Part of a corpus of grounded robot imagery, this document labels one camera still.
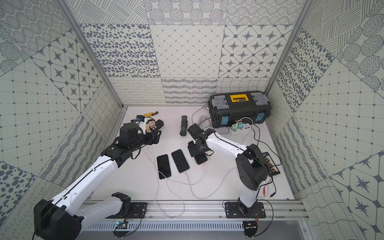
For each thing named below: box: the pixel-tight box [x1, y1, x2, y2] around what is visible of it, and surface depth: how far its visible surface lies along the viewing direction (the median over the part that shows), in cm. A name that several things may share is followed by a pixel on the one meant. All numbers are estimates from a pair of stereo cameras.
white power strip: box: [229, 123, 254, 135], surface depth 106 cm
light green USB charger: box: [231, 124, 238, 131], surface depth 102 cm
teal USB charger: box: [237, 122, 245, 129], surface depth 103 cm
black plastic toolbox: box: [208, 91, 272, 128], surface depth 100 cm
